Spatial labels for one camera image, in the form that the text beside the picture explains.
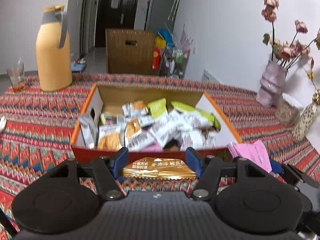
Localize white cookie snack packet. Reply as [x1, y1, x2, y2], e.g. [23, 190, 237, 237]
[97, 124, 123, 151]

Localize pink snack packet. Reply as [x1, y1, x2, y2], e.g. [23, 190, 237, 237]
[227, 140, 272, 173]

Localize gold snack packet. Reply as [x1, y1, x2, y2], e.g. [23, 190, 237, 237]
[122, 157, 196, 180]

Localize woven tissue basket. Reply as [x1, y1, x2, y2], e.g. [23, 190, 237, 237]
[274, 93, 303, 126]

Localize speckled small vase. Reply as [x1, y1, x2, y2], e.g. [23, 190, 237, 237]
[292, 102, 318, 141]

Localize green snack packet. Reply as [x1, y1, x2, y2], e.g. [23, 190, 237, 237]
[147, 98, 168, 119]

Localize pink ceramic vase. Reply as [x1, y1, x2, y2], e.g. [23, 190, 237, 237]
[256, 60, 287, 107]

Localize patterned red tablecloth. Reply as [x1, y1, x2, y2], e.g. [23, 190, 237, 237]
[0, 73, 320, 240]

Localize brown cardboard box on floor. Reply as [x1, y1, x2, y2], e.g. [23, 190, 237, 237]
[105, 29, 157, 75]

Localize dried pink flowers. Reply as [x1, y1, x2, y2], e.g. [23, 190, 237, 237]
[261, 0, 319, 72]

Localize red gift bag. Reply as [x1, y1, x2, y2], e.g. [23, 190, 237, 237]
[152, 46, 161, 69]

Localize yellow thermos jug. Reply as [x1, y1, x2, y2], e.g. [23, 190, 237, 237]
[35, 4, 73, 92]

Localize white work glove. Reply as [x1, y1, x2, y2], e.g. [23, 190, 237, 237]
[0, 116, 7, 133]

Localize drinking glass with straw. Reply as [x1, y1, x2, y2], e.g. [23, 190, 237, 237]
[7, 58, 25, 92]

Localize dark entrance door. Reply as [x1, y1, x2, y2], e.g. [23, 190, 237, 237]
[94, 0, 138, 48]

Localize grey refrigerator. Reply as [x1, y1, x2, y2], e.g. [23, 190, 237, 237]
[144, 0, 180, 32]

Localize wire storage cart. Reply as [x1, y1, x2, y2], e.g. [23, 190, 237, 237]
[159, 47, 190, 79]

